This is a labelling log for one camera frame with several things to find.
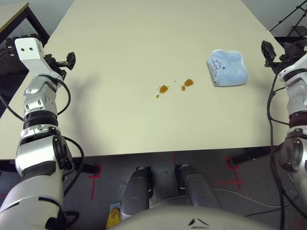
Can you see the grey left robot leg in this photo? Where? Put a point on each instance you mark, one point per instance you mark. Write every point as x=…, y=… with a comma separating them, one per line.
x=135, y=191

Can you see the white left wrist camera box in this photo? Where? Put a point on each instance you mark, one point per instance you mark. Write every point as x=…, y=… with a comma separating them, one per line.
x=30, y=56

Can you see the grey right robot leg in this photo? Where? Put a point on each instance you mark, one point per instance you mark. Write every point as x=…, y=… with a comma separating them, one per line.
x=194, y=184

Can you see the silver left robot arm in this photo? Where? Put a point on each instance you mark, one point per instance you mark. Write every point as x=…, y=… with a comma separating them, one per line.
x=38, y=100

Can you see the black tripod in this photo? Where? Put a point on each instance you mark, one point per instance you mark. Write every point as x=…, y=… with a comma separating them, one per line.
x=298, y=28

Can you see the black foam floor mat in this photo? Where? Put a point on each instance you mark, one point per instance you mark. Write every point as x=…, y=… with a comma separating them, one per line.
x=9, y=79
x=283, y=39

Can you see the light blue fluffy rag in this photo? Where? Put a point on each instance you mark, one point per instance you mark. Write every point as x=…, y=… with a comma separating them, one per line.
x=227, y=68

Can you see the grey robot torso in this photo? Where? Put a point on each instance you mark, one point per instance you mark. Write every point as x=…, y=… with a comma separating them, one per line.
x=182, y=218

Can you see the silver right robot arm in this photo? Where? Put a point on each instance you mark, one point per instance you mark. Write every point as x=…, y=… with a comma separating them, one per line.
x=297, y=100

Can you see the small blue and yellow object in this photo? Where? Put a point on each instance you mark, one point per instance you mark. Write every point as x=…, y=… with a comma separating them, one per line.
x=114, y=216

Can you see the grey robot leg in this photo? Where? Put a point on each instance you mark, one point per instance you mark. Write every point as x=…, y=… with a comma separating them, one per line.
x=135, y=191
x=194, y=184

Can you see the large brown liquid puddle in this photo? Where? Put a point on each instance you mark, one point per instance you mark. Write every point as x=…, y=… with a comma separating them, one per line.
x=163, y=89
x=188, y=82

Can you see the side table with black frame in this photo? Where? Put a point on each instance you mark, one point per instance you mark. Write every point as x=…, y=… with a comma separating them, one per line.
x=12, y=16

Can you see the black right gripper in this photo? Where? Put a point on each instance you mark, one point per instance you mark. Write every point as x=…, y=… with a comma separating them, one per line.
x=279, y=62

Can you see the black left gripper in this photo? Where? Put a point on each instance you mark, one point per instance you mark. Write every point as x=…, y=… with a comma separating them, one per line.
x=57, y=64

